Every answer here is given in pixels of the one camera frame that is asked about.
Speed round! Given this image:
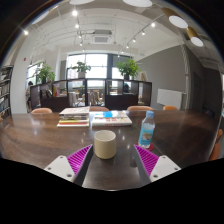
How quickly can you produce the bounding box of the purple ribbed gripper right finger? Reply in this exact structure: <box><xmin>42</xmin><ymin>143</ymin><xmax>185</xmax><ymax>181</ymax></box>
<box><xmin>133</xmin><ymin>145</ymin><xmax>180</xmax><ymax>182</ymax></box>

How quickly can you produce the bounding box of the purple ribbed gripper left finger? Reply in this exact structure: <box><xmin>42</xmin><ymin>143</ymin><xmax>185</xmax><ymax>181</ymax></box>
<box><xmin>44</xmin><ymin>144</ymin><xmax>93</xmax><ymax>186</ymax></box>

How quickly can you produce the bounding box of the clear water bottle blue cap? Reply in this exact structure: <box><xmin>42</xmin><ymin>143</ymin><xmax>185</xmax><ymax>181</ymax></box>
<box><xmin>138</xmin><ymin>111</ymin><xmax>155</xmax><ymax>148</ymax></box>

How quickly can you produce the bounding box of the red round coaster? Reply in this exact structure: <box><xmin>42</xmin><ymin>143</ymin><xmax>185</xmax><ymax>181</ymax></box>
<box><xmin>147</xmin><ymin>143</ymin><xmax>154</xmax><ymax>151</ymax></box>

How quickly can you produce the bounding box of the cream ceramic cup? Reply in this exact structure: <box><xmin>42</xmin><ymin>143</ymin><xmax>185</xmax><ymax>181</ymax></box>
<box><xmin>94</xmin><ymin>130</ymin><xmax>116</xmax><ymax>159</ymax></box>

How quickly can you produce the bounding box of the stack of books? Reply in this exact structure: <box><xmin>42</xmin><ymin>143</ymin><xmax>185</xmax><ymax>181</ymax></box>
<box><xmin>57</xmin><ymin>106</ymin><xmax>90</xmax><ymax>127</ymax></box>

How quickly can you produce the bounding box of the large flat picture book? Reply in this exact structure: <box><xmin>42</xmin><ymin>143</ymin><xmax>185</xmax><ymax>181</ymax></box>
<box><xmin>92</xmin><ymin>111</ymin><xmax>132</xmax><ymax>126</ymax></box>

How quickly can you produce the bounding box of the orange chair far right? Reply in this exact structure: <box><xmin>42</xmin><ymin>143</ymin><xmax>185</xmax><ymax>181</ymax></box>
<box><xmin>127</xmin><ymin>106</ymin><xmax>153</xmax><ymax>111</ymax></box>

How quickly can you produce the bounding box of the orange chair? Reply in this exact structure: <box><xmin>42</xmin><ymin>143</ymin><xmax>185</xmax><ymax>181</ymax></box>
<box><xmin>127</xmin><ymin>106</ymin><xmax>153</xmax><ymax>111</ymax></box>
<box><xmin>31</xmin><ymin>108</ymin><xmax>53</xmax><ymax>114</ymax></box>
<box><xmin>90</xmin><ymin>106</ymin><xmax>109</xmax><ymax>112</ymax></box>

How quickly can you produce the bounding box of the orange chair far middle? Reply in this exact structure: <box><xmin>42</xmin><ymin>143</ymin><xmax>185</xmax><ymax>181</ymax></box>
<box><xmin>90</xmin><ymin>106</ymin><xmax>109</xmax><ymax>112</ymax></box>

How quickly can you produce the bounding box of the orange chair far corner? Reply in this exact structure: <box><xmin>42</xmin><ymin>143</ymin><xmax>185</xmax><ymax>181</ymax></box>
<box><xmin>163</xmin><ymin>105</ymin><xmax>177</xmax><ymax>110</ymax></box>

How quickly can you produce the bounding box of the orange chair far left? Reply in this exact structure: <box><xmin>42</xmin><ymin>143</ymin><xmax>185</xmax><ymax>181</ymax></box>
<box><xmin>31</xmin><ymin>108</ymin><xmax>53</xmax><ymax>114</ymax></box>

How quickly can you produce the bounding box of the orange chair right edge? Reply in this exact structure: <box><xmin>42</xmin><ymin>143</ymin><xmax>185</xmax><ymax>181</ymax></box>
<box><xmin>209</xmin><ymin>129</ymin><xmax>223</xmax><ymax>161</ymax></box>

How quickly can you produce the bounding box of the white whiteboard panel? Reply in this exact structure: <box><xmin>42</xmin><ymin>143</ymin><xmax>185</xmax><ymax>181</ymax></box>
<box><xmin>157</xmin><ymin>89</ymin><xmax>182</xmax><ymax>109</ymax></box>

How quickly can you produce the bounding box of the black low shelf unit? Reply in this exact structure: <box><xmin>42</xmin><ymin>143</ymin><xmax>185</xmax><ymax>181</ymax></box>
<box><xmin>30</xmin><ymin>78</ymin><xmax>152</xmax><ymax>112</ymax></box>

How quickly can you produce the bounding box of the seated person in background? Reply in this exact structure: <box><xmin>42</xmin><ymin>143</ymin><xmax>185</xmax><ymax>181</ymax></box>
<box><xmin>26</xmin><ymin>81</ymin><xmax>33</xmax><ymax>112</ymax></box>

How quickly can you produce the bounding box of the left potted green plant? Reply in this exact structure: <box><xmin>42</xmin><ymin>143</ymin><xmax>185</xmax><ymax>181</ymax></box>
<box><xmin>35</xmin><ymin>62</ymin><xmax>55</xmax><ymax>84</ymax></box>

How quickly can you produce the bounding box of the potted green plant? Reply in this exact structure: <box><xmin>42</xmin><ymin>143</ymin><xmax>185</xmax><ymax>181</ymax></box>
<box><xmin>116</xmin><ymin>58</ymin><xmax>141</xmax><ymax>80</ymax></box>
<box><xmin>35</xmin><ymin>62</ymin><xmax>55</xmax><ymax>84</ymax></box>
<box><xmin>72</xmin><ymin>62</ymin><xmax>91</xmax><ymax>78</ymax></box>

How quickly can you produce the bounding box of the middle potted green plant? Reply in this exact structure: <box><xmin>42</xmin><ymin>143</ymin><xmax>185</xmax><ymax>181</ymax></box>
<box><xmin>72</xmin><ymin>62</ymin><xmax>91</xmax><ymax>78</ymax></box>

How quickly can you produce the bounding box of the right potted green plant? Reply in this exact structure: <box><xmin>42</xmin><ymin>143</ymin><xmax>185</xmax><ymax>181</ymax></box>
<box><xmin>116</xmin><ymin>58</ymin><xmax>141</xmax><ymax>80</ymax></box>

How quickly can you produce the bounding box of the dark tall bookshelf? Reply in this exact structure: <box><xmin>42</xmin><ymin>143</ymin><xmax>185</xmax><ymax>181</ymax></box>
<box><xmin>0</xmin><ymin>65</ymin><xmax>13</xmax><ymax>119</ymax></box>

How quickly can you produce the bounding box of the ceiling air conditioner unit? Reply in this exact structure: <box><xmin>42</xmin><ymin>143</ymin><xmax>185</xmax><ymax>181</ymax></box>
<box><xmin>92</xmin><ymin>30</ymin><xmax>112</xmax><ymax>44</ymax></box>

